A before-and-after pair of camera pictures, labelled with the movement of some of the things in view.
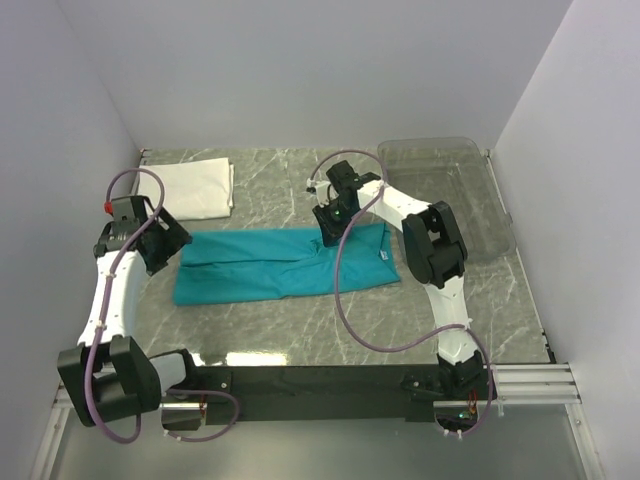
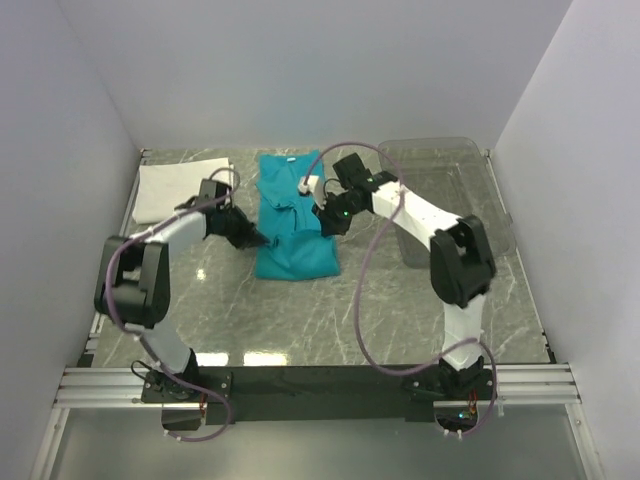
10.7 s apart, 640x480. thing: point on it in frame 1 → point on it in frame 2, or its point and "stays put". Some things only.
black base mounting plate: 325,394 stays put
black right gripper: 330,232 stays put
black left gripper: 175,238 → 249,235
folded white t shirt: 192,190 stays put
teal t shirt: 254,263 → 298,248
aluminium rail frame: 515,385 stays put
